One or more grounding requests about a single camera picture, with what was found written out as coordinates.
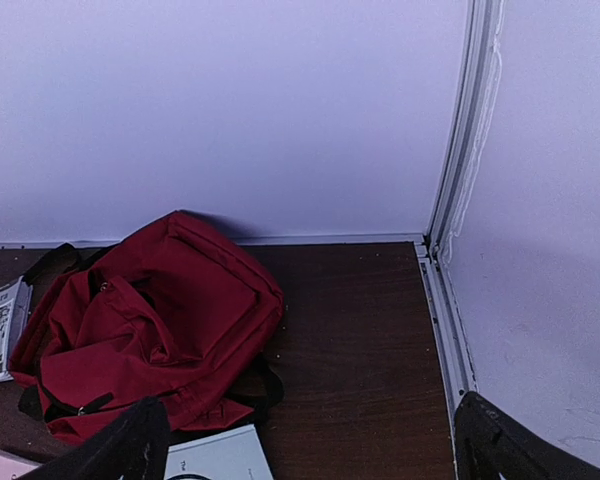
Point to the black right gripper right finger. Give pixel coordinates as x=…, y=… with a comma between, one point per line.
x=490, y=444

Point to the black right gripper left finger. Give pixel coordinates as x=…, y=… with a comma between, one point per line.
x=134, y=446

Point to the grey Great Gatsby book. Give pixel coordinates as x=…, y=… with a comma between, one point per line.
x=234, y=454

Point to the pink Warm Chord book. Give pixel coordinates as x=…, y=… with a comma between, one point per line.
x=13, y=466

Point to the red student backpack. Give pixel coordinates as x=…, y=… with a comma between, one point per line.
x=176, y=311

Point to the black white magazine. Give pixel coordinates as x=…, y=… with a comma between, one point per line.
x=15, y=298

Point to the right aluminium corner post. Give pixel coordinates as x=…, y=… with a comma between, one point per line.
x=480, y=75

